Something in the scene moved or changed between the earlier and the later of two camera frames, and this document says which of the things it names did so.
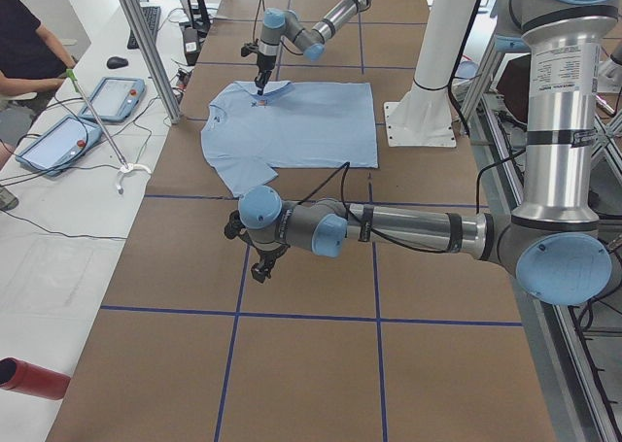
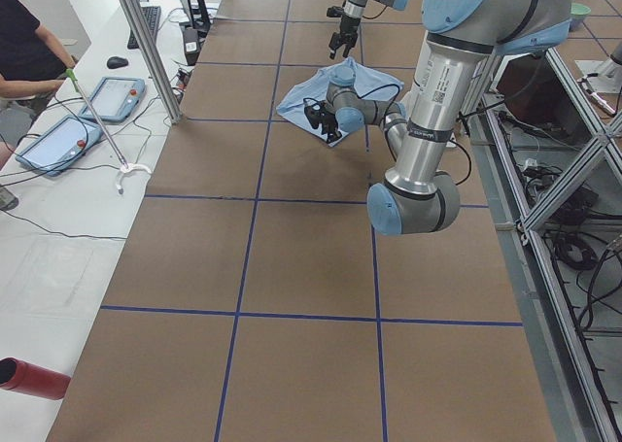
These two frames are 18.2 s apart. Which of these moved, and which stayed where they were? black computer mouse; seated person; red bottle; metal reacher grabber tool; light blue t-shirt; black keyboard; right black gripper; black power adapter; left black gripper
Moved: right black gripper; left black gripper; light blue t-shirt
Stayed: black power adapter; red bottle; black keyboard; seated person; metal reacher grabber tool; black computer mouse
